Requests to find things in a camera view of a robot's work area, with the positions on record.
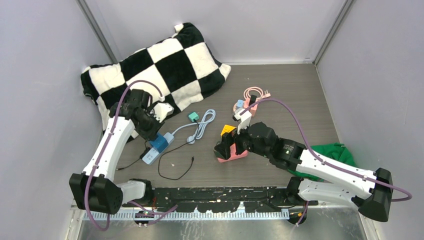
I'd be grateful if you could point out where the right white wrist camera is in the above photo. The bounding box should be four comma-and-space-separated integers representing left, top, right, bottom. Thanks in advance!
232, 107, 252, 135

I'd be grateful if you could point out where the black white checkered pillow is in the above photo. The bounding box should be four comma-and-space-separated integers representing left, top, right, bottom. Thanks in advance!
80, 22, 232, 130

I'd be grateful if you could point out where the blue cube socket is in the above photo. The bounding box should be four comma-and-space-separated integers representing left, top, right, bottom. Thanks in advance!
149, 133, 169, 153

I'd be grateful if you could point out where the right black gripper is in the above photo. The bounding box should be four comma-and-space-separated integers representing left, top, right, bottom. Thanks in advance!
215, 119, 271, 160

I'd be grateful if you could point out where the black usb cable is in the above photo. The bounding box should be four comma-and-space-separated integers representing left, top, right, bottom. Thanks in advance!
157, 119, 201, 181

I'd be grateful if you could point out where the teal usb charger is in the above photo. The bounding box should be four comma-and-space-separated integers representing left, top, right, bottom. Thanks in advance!
188, 112, 200, 122

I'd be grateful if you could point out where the light blue plug adapter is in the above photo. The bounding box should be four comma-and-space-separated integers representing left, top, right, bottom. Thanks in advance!
235, 99, 245, 109

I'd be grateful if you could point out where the pink round power strip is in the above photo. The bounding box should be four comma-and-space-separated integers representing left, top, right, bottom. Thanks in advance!
233, 86, 271, 111

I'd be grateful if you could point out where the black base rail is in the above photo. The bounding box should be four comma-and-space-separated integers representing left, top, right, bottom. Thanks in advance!
149, 186, 305, 213

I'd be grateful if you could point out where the light blue power strip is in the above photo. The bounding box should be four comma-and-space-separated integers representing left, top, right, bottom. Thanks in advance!
141, 108, 217, 166

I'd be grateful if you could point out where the yellow cube socket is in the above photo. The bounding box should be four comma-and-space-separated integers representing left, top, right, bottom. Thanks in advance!
220, 124, 236, 137

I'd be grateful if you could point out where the pink cube socket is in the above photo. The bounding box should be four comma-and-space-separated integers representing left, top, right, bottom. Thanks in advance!
243, 98, 258, 117

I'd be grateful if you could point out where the green cloth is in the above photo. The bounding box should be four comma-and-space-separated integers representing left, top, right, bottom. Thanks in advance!
288, 142, 357, 182

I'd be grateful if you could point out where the pink triangular power strip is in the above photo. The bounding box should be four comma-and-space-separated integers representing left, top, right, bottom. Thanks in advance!
217, 143, 249, 163

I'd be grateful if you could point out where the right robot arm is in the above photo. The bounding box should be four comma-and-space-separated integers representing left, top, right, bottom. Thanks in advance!
213, 122, 393, 222

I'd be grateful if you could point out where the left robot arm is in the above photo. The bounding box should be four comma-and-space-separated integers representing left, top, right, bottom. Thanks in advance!
69, 89, 174, 215

